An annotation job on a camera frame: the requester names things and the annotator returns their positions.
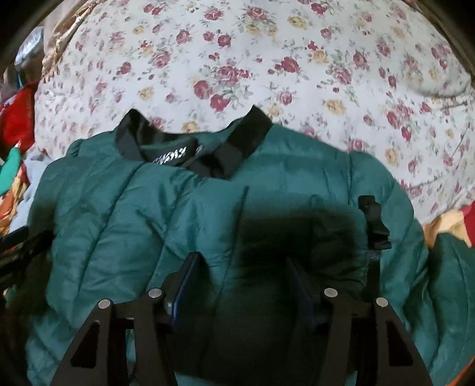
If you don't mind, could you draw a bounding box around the beige satin cloth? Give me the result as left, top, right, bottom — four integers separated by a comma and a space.
41, 0, 112, 75

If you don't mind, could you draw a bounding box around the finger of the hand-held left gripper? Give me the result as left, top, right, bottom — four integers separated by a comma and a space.
0, 226, 54, 286

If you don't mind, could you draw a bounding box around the teal cloth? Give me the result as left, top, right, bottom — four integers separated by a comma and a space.
0, 146, 23, 195

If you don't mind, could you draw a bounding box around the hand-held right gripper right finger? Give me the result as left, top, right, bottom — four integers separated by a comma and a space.
285, 256, 435, 386

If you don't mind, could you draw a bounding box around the green puffer jacket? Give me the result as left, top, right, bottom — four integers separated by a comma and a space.
22, 105, 475, 386

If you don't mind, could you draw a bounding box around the floral quilt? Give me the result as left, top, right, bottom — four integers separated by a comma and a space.
33, 0, 475, 227

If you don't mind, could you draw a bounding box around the silver foil object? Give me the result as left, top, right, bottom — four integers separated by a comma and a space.
15, 28, 45, 71

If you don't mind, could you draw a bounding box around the black buckle strap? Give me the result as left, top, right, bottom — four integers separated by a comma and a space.
357, 195, 393, 298

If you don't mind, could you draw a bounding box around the light blue fleece blanket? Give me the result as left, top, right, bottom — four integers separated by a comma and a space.
11, 146, 71, 223

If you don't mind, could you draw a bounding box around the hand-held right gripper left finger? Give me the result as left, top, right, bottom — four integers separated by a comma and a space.
50, 251, 203, 386

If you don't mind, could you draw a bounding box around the red cloth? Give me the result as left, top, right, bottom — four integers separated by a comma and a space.
0, 87, 38, 153

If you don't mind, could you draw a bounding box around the orange patterned blanket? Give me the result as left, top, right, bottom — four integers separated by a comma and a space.
423, 202, 475, 249

